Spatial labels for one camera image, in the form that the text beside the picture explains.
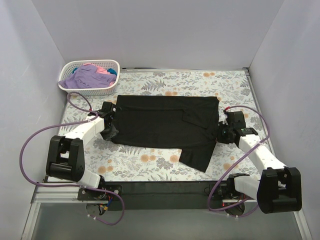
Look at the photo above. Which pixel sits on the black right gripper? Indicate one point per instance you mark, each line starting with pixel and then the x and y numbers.
pixel 221 132

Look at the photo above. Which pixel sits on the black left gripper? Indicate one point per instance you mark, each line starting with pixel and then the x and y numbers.
pixel 111 130

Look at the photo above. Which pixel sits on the black t shirt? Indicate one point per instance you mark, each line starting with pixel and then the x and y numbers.
pixel 188 123

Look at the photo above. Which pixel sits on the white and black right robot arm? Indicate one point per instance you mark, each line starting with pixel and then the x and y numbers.
pixel 279 187

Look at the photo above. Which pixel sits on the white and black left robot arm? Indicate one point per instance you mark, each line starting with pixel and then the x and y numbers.
pixel 66 154

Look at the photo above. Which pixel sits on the blue garment in basket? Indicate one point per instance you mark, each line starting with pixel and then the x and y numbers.
pixel 112 71

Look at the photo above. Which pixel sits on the pink garment in basket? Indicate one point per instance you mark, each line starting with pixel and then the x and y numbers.
pixel 99 69

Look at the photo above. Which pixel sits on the purple t shirt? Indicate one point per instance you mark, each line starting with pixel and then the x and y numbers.
pixel 85 77

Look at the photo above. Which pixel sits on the floral patterned table mat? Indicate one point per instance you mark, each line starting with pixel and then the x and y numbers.
pixel 128 163

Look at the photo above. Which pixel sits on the white plastic laundry basket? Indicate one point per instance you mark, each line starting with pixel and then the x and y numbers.
pixel 105 63

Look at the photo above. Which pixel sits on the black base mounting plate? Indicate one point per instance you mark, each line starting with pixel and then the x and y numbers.
pixel 161 195

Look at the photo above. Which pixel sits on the aluminium frame rail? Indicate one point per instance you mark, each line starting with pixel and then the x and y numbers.
pixel 54 195

